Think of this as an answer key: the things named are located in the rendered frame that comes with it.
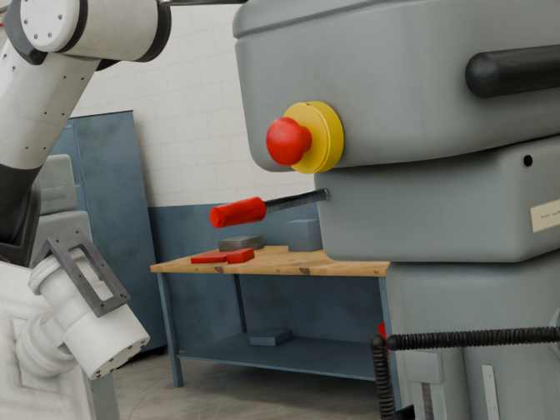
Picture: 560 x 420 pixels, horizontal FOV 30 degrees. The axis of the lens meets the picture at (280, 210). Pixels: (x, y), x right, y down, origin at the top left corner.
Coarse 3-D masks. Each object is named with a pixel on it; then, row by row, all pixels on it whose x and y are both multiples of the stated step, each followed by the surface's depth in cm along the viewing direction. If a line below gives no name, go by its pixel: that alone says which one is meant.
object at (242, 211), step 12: (312, 192) 101; (324, 192) 102; (228, 204) 94; (240, 204) 94; (252, 204) 95; (264, 204) 96; (276, 204) 97; (288, 204) 98; (300, 204) 100; (216, 216) 93; (228, 216) 93; (240, 216) 94; (252, 216) 95; (264, 216) 96
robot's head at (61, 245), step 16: (48, 240) 94; (64, 240) 94; (80, 240) 95; (48, 256) 96; (64, 256) 93; (96, 256) 95; (32, 272) 96; (80, 272) 93; (112, 272) 95; (80, 288) 93; (112, 288) 94; (96, 304) 92; (112, 304) 93
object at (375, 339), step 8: (376, 336) 88; (376, 344) 88; (384, 344) 88; (376, 352) 88; (384, 352) 88; (376, 360) 88; (384, 360) 88; (376, 368) 88; (384, 368) 88; (376, 376) 88; (384, 376) 88; (384, 384) 88; (384, 392) 88; (384, 400) 88; (384, 408) 88; (392, 408) 88; (384, 416) 88; (392, 416) 88
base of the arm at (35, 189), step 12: (36, 180) 115; (36, 192) 114; (24, 204) 113; (36, 204) 113; (24, 216) 113; (36, 216) 113; (24, 228) 112; (36, 228) 113; (12, 240) 113; (24, 240) 112; (0, 252) 111; (12, 252) 112; (24, 252) 112; (24, 264) 112
